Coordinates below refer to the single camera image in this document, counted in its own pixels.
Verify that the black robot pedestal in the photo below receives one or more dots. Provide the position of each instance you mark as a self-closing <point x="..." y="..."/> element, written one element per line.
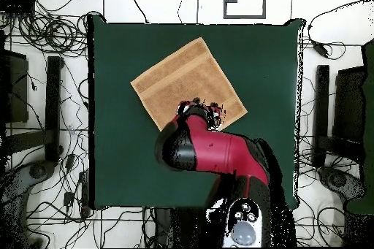
<point x="175" y="228"/>

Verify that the small black power adapter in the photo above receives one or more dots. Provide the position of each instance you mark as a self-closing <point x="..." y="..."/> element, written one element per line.
<point x="68" y="198"/>

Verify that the grey office chair base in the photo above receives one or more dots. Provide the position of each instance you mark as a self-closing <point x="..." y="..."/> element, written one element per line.
<point x="339" y="180"/>
<point x="17" y="184"/>

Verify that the orange terry towel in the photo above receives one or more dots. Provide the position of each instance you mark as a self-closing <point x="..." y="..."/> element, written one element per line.
<point x="181" y="82"/>

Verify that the black flat box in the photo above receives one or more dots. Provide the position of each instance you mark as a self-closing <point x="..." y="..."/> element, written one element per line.
<point x="17" y="6"/>

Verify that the dark rectangular box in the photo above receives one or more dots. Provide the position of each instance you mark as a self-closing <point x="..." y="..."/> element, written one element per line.
<point x="349" y="106"/>
<point x="17" y="91"/>

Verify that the black metal stand frame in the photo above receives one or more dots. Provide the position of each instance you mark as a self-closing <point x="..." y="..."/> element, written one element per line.
<point x="321" y="100"/>
<point x="53" y="100"/>

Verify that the dark green table cloth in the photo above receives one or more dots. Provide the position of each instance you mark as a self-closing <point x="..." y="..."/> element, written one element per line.
<point x="131" y="158"/>

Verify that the black power strip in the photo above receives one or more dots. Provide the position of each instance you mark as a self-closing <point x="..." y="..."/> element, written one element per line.
<point x="84" y="193"/>

